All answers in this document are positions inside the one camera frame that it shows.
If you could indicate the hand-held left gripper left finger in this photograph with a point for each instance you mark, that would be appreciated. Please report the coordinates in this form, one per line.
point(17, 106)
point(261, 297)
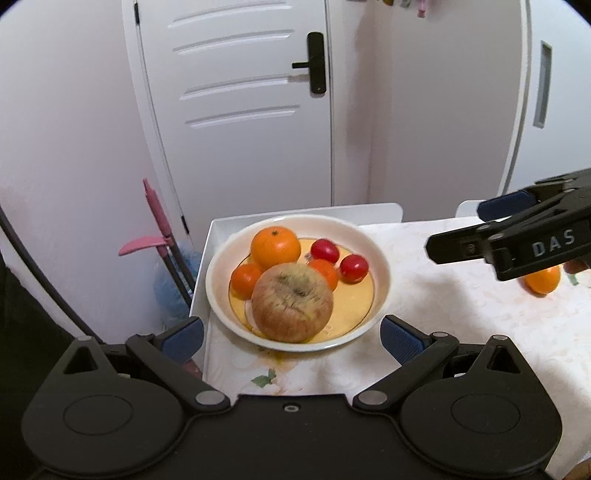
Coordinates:
point(184, 340)

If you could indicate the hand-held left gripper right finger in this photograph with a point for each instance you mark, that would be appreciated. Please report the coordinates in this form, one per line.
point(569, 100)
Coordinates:
point(402, 341)

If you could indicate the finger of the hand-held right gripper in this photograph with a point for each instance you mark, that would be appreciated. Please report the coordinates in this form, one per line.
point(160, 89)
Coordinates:
point(545, 249)
point(503, 206)

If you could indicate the large orange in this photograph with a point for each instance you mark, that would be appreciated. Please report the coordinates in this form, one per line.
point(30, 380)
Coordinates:
point(275, 247)
point(542, 282)

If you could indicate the cream plate with cartoon print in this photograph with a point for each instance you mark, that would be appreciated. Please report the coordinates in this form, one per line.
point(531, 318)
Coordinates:
point(369, 277)

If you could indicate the small mandarin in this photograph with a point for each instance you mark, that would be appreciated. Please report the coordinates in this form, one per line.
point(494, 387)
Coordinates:
point(327, 273)
point(244, 281)

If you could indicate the red cherry tomato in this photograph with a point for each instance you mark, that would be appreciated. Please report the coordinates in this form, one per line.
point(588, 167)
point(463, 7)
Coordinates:
point(325, 249)
point(354, 268)

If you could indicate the large red-yellow apple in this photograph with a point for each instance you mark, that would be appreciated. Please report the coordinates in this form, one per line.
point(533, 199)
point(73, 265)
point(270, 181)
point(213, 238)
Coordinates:
point(293, 304)

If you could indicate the brown kiwi with green sticker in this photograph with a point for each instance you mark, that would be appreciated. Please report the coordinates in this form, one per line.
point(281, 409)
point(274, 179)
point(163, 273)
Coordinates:
point(577, 266)

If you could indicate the blue fluffy broom head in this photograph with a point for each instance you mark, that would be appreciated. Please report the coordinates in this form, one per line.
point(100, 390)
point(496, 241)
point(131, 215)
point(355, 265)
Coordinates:
point(173, 286)

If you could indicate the recessed grey door pull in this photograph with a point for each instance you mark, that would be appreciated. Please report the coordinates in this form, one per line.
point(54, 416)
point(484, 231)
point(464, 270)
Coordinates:
point(543, 85)

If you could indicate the white sliding door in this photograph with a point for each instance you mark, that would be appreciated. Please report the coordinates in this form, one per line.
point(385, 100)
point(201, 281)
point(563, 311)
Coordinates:
point(568, 92)

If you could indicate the white panelled door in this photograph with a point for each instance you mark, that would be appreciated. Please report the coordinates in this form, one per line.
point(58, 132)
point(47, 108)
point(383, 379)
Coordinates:
point(240, 152)

